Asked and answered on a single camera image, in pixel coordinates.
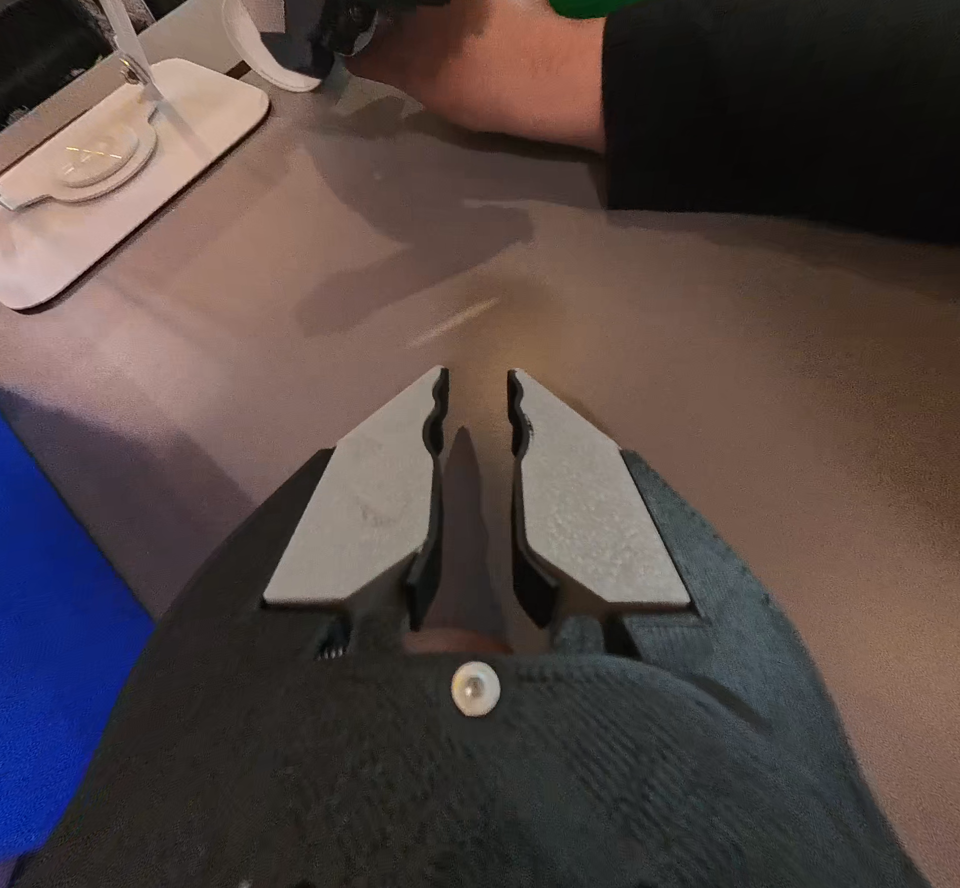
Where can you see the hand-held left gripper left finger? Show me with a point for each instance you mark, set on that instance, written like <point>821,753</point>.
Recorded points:
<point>367,513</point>

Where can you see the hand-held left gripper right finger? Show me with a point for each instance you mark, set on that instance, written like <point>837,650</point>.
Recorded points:
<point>585,521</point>

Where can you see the blue plastic bin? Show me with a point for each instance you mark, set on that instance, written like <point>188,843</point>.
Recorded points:
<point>60,603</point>

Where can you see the person's right forearm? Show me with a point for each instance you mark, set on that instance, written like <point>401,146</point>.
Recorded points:
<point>787,93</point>

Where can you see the person's right hand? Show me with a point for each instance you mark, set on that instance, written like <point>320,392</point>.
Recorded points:
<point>487,63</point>

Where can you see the wooden board document stand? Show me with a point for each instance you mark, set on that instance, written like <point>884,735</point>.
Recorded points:
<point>195,123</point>

